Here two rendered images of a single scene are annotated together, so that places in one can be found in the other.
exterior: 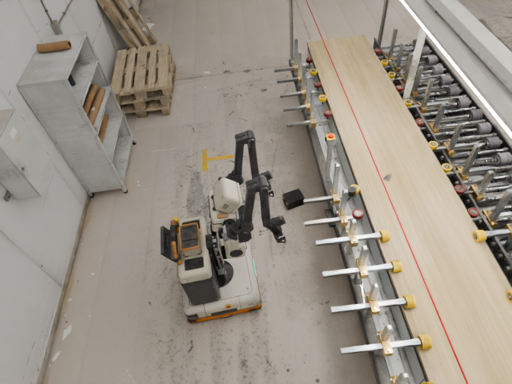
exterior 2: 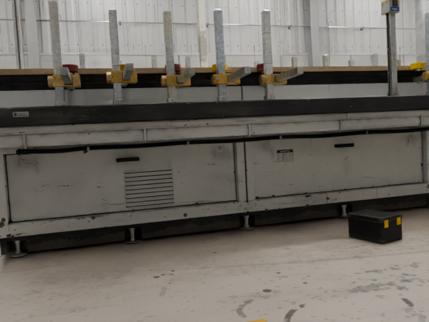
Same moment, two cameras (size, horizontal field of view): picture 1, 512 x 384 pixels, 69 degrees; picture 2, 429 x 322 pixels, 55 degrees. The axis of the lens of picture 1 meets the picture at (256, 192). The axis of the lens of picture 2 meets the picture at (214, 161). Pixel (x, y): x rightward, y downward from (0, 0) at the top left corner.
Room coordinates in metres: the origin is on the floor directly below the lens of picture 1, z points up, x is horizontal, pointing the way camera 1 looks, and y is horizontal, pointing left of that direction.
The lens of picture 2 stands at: (3.84, 1.30, 0.52)
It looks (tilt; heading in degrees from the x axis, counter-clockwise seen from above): 3 degrees down; 254
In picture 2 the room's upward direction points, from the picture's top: 3 degrees counter-clockwise
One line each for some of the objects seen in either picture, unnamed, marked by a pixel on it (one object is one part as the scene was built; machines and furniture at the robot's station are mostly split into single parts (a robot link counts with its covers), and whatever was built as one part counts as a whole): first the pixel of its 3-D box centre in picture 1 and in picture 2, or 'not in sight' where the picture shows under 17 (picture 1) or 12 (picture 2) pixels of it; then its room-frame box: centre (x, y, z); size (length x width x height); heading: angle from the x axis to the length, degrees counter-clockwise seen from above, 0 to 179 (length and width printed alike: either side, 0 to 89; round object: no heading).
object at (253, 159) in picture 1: (253, 158); not in sight; (1.91, -0.01, 1.40); 0.11 x 0.06 x 0.43; 4
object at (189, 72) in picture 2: (299, 94); (180, 79); (3.42, -0.62, 0.80); 0.43 x 0.03 x 0.04; 89
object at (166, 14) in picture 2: (303, 84); (170, 62); (3.46, -0.67, 0.89); 0.04 x 0.04 x 0.48; 89
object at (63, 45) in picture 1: (54, 46); not in sight; (3.61, 1.74, 1.59); 0.30 x 0.08 x 0.08; 89
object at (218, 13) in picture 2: (307, 96); (220, 59); (3.21, -0.66, 0.91); 0.04 x 0.04 x 0.48; 89
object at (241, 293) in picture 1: (219, 280); not in sight; (1.66, 0.44, 0.16); 0.67 x 0.64 x 0.25; 94
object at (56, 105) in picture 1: (88, 120); not in sight; (3.50, 1.73, 0.78); 0.90 x 0.45 x 1.55; 179
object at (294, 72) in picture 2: (308, 123); (279, 78); (2.92, -0.61, 0.80); 0.43 x 0.03 x 0.04; 89
